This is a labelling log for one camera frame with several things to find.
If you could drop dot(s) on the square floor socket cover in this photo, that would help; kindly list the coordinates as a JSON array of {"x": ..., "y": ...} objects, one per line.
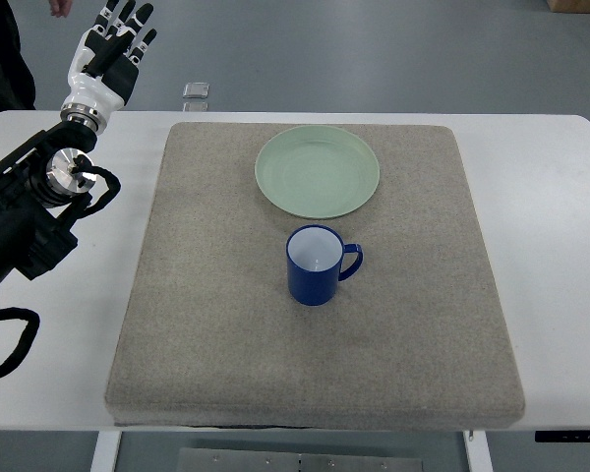
[{"x": 195, "y": 90}]

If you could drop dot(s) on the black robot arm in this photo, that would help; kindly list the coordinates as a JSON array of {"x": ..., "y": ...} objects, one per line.
[{"x": 47, "y": 184}]

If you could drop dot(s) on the cardboard box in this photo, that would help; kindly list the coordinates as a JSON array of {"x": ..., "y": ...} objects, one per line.
[{"x": 569, "y": 6}]

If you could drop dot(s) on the light green plate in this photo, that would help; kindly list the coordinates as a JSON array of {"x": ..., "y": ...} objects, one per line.
[{"x": 317, "y": 171}]

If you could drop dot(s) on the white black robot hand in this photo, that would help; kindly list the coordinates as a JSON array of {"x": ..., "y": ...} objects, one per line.
[{"x": 106, "y": 64}]

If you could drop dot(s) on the black desk control panel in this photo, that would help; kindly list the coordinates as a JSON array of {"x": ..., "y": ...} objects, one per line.
[{"x": 563, "y": 436}]

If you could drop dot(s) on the grey metal base plate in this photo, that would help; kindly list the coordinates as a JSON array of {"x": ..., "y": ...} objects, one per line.
[{"x": 205, "y": 459}]

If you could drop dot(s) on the white left table leg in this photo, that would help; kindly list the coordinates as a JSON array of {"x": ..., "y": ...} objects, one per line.
[{"x": 106, "y": 451}]

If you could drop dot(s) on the person in dark clothes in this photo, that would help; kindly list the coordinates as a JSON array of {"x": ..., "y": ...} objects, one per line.
[{"x": 17, "y": 87}]

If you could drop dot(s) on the white table leg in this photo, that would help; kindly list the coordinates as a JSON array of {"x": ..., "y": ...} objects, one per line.
[
  {"x": 106, "y": 451},
  {"x": 477, "y": 451}
]

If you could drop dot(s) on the white right table leg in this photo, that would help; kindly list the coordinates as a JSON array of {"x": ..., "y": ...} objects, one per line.
[{"x": 477, "y": 451}]

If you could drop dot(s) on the blue mug white inside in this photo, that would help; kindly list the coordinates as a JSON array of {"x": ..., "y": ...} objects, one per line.
[{"x": 317, "y": 259}]

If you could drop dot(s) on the beige fabric mat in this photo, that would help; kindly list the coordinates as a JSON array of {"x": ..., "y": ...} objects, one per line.
[{"x": 415, "y": 339}]

